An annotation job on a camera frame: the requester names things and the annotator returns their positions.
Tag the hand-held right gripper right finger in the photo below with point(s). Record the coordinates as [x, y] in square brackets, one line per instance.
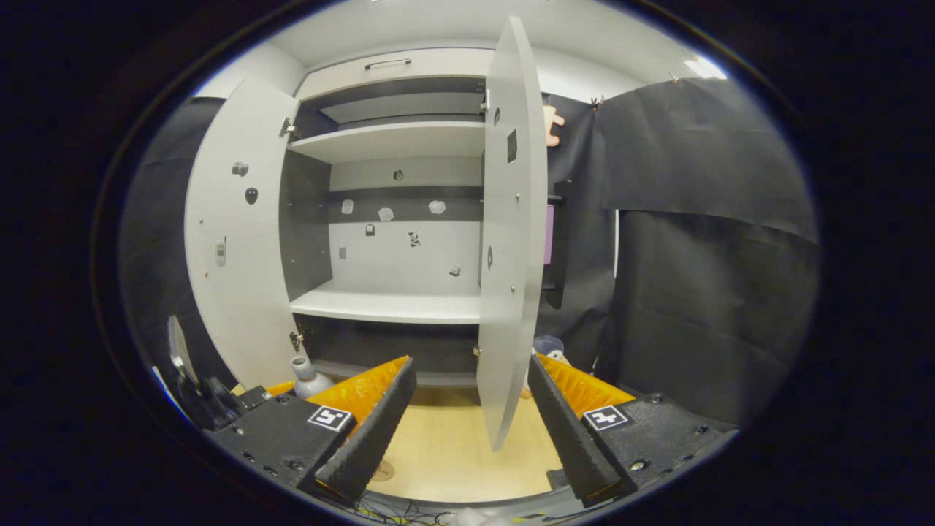
[570, 438]

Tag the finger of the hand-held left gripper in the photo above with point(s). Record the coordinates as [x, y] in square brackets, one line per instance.
[281, 389]

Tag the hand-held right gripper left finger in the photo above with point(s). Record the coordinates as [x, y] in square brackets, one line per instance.
[369, 438]

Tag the silver bottle colourful label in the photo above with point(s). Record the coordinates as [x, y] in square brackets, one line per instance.
[307, 380]

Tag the white cabinet door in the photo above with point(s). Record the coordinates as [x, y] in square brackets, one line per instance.
[508, 292]
[234, 292]

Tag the white cabinet shelf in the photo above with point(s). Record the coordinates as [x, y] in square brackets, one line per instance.
[394, 140]
[394, 303]

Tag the white and grey cabinet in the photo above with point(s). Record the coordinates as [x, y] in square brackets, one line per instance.
[409, 256]

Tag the small white toy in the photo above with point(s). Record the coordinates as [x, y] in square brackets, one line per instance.
[548, 345]

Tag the black backdrop cloth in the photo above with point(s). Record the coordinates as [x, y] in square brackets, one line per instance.
[716, 307]

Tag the ceiling light panel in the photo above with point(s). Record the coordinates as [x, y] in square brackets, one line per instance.
[707, 68]

